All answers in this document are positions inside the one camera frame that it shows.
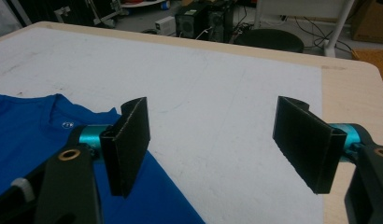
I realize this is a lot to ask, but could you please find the white power supply box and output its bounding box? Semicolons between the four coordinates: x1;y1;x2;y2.
154;16;177;36

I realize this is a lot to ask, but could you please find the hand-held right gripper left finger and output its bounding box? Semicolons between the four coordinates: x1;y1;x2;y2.
78;96;151;199

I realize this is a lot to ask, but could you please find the blue t-shirt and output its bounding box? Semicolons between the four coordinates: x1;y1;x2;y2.
0;92;206;224

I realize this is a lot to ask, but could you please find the white foam mat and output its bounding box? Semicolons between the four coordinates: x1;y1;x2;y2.
0;27;325;224

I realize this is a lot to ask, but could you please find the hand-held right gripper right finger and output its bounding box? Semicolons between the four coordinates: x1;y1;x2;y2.
272;95;362;195

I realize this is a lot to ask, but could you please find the black computer tower green label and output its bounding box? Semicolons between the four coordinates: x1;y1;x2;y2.
175;3;209;40

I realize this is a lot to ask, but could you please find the black round stool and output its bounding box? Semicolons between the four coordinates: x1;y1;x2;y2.
234;28;305;54

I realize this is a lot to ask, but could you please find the large cardboard box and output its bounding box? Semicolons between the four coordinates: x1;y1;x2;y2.
350;0;383;45

